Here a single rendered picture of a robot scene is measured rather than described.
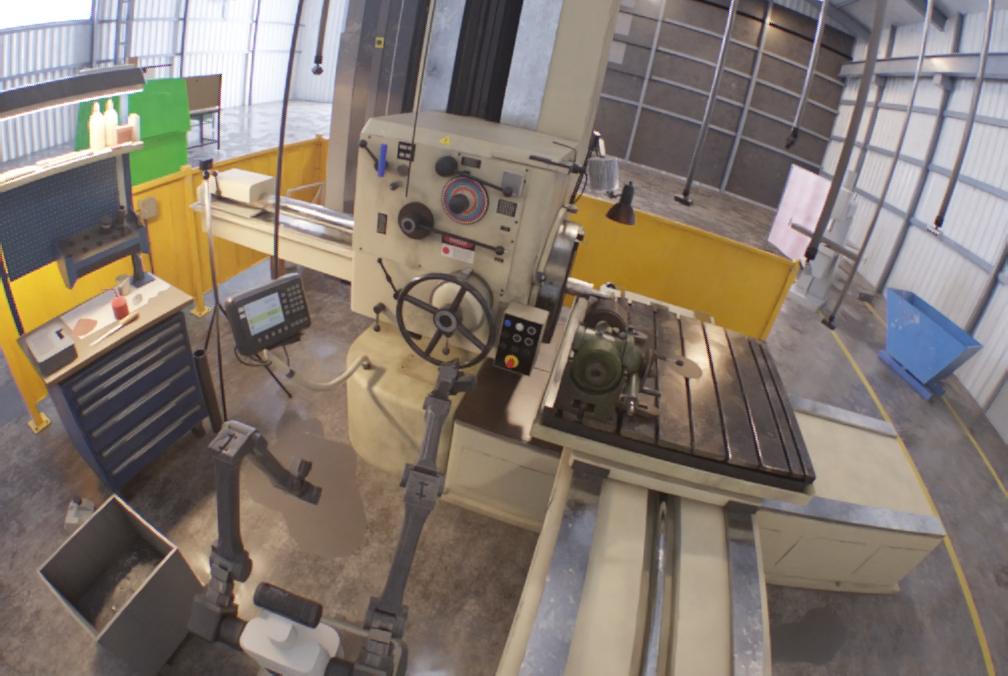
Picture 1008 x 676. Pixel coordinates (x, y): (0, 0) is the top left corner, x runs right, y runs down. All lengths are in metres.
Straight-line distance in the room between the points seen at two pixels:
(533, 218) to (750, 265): 2.97
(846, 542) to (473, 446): 2.21
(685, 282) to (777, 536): 2.46
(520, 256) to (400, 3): 1.50
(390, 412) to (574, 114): 1.71
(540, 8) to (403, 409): 2.03
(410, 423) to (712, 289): 2.97
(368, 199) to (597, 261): 2.74
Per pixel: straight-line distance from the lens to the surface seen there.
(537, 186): 1.58
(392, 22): 2.53
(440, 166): 1.61
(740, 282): 4.35
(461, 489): 2.59
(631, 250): 4.15
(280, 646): 1.23
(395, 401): 2.33
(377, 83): 2.54
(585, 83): 2.19
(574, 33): 2.22
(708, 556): 2.00
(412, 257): 1.82
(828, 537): 2.90
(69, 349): 2.29
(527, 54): 2.24
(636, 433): 1.85
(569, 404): 1.79
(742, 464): 2.01
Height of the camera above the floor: 2.15
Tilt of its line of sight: 28 degrees down
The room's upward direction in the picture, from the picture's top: 12 degrees clockwise
